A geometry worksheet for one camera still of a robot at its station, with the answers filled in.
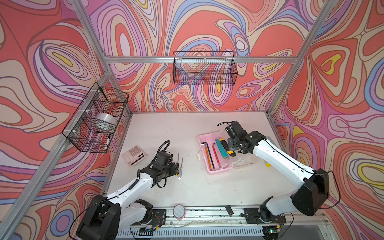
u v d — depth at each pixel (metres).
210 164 0.92
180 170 0.88
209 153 0.96
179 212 0.70
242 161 0.83
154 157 0.69
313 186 0.40
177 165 0.91
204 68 0.96
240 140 0.59
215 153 0.96
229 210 0.76
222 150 0.90
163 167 0.66
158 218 0.72
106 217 0.40
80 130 0.67
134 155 0.93
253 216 0.73
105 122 0.70
